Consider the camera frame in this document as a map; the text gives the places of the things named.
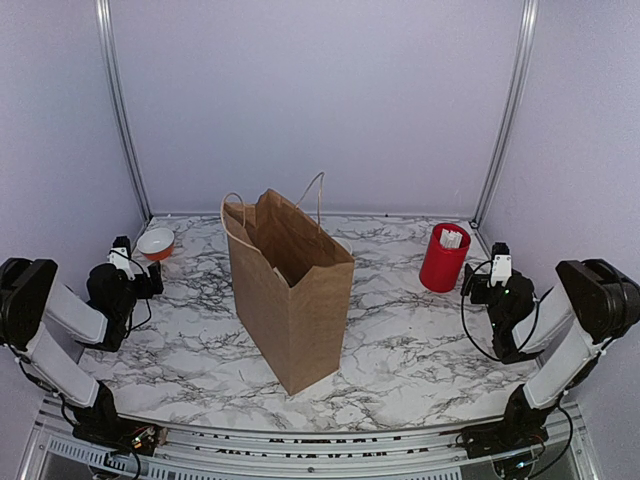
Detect brown paper bag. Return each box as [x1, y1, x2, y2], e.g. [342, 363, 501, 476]
[220, 189, 355, 395]

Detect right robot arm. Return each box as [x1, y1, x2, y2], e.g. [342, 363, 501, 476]
[460, 256, 639, 458]

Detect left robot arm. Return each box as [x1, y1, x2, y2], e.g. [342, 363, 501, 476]
[1, 258, 165, 456]

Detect orange white bowl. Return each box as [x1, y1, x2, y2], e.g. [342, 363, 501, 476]
[137, 228, 175, 262]

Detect red cylindrical container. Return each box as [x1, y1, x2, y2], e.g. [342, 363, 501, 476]
[419, 223, 471, 293]

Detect sugar packets in container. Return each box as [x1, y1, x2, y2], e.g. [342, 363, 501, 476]
[440, 229, 464, 250]

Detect stack of paper cups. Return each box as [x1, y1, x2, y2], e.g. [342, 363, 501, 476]
[336, 238, 353, 255]

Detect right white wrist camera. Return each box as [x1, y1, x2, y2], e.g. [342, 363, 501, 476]
[489, 242, 512, 287]

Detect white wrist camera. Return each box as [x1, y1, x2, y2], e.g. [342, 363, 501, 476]
[108, 236, 135, 281]
[489, 242, 512, 287]

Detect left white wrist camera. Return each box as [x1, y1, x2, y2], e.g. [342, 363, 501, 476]
[108, 236, 135, 281]

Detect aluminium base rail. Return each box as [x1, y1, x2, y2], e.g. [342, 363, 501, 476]
[17, 398, 603, 479]

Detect left aluminium frame post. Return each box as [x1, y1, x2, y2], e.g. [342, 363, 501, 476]
[95, 0, 152, 223]

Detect aluminium frame post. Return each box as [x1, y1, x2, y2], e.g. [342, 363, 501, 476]
[472, 0, 539, 229]
[95, 0, 152, 223]

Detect right aluminium frame post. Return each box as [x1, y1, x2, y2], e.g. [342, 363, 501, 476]
[472, 0, 539, 229]

